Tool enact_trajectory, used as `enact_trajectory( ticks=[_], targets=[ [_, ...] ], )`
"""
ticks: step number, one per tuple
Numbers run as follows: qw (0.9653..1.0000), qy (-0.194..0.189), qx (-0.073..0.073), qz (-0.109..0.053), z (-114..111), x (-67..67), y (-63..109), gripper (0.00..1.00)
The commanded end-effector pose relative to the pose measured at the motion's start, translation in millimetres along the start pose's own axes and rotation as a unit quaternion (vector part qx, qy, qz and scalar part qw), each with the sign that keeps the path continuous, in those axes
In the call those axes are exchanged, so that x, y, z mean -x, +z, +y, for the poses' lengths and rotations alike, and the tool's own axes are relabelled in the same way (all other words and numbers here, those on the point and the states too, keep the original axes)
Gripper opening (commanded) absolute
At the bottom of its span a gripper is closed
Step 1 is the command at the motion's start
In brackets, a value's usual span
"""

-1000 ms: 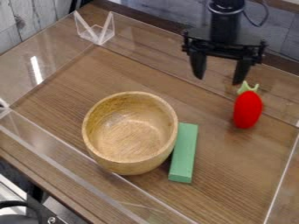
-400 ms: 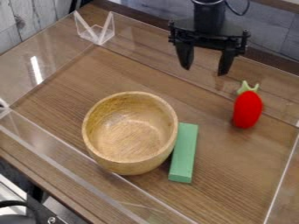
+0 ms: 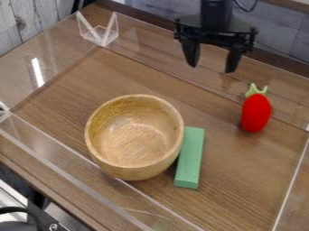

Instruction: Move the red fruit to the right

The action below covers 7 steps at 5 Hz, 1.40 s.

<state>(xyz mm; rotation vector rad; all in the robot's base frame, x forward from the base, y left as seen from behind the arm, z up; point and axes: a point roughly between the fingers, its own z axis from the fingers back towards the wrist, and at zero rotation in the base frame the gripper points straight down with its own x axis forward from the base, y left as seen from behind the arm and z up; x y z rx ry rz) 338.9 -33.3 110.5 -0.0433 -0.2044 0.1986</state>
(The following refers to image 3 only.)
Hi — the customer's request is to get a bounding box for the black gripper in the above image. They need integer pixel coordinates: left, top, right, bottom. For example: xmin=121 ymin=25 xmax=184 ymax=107
xmin=173 ymin=14 xmax=258 ymax=73

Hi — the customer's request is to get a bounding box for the red plush fruit green stem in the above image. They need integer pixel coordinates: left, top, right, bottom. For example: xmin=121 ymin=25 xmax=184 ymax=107
xmin=240 ymin=83 xmax=271 ymax=133

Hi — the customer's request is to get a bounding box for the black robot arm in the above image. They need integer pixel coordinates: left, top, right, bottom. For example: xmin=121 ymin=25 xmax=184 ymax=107
xmin=173 ymin=0 xmax=258 ymax=73

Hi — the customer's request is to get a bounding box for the wooden bowl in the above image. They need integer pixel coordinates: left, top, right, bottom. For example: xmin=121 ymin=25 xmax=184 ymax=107
xmin=84 ymin=94 xmax=184 ymax=180

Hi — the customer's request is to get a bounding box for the green rectangular block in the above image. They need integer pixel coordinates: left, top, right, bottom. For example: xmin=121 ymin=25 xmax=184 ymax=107
xmin=173 ymin=126 xmax=204 ymax=189

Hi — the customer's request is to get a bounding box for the clear acrylic corner bracket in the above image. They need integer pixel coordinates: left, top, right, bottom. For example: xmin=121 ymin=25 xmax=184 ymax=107
xmin=76 ymin=12 xmax=117 ymax=47

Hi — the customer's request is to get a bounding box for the clear acrylic tray wall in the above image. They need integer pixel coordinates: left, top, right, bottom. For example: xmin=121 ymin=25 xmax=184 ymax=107
xmin=0 ymin=14 xmax=309 ymax=231

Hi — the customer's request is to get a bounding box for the black metal stand bracket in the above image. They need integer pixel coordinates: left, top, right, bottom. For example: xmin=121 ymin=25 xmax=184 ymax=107
xmin=26 ymin=201 xmax=69 ymax=231

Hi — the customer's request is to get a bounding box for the black cable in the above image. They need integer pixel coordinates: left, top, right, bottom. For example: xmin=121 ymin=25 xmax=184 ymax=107
xmin=0 ymin=206 xmax=30 ymax=217

